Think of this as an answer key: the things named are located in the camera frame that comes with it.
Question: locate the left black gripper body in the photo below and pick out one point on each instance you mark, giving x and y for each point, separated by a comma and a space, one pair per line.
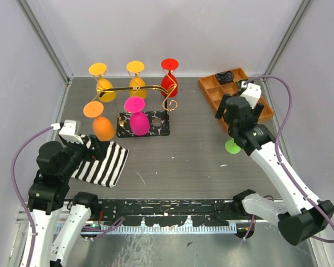
80, 152

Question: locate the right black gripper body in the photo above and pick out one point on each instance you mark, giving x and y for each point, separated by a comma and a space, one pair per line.
252, 112

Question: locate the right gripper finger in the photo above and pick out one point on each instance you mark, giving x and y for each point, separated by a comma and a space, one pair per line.
221, 112
257, 111

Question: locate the orange plastic wine glass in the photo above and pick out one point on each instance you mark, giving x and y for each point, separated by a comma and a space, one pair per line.
102, 126

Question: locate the green plastic wine glass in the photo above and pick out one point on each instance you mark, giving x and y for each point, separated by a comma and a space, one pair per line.
231, 147

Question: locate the pink plastic wine glass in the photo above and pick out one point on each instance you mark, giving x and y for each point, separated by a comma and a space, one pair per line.
139, 122

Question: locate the red plastic wine glass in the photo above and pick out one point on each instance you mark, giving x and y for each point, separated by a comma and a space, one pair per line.
169, 82

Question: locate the gold wine glass rack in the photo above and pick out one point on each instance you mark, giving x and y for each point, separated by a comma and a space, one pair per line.
167, 107

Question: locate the yellow plastic wine glass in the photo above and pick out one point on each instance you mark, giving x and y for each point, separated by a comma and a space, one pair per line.
98, 71

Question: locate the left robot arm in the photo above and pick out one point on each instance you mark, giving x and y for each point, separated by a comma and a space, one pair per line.
57, 161

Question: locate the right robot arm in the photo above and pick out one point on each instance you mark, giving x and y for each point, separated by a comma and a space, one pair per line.
302, 214

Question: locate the orange compartment tray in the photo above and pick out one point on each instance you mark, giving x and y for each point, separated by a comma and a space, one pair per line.
213, 91

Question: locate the black white striped cloth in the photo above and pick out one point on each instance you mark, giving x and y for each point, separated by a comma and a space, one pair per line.
106, 172

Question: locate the dark rose top left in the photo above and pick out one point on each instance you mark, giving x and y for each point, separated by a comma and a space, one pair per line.
224, 77

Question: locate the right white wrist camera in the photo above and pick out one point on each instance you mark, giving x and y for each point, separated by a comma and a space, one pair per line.
251, 92

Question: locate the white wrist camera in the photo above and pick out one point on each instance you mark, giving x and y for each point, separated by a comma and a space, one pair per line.
68, 131
251, 92

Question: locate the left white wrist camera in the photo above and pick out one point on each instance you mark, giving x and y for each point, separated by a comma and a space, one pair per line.
68, 131

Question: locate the white slotted cable duct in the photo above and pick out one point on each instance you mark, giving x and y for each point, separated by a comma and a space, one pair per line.
187, 228

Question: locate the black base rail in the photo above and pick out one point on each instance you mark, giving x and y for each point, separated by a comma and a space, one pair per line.
169, 212

